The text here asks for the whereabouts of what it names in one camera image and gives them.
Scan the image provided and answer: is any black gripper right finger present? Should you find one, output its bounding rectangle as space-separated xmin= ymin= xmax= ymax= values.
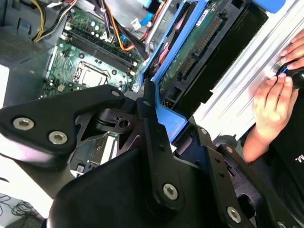
xmin=195 ymin=125 xmax=293 ymax=228

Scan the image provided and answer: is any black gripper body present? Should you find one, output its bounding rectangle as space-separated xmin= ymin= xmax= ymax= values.
xmin=46 ymin=146 xmax=276 ymax=228

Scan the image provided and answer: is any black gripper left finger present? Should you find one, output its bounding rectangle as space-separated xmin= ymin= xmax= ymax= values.
xmin=0 ymin=79 xmax=186 ymax=213

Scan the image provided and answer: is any hard disk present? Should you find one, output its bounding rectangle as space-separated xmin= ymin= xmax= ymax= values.
xmin=139 ymin=0 xmax=286 ymax=146

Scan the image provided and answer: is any round black tool blue ring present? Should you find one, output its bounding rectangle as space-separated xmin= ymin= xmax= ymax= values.
xmin=272 ymin=60 xmax=304 ymax=90

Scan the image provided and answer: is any blue data wire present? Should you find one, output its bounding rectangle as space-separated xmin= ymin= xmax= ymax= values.
xmin=140 ymin=0 xmax=167 ymax=27

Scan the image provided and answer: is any person's hand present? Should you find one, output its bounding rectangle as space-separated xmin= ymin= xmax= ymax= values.
xmin=253 ymin=30 xmax=304 ymax=133

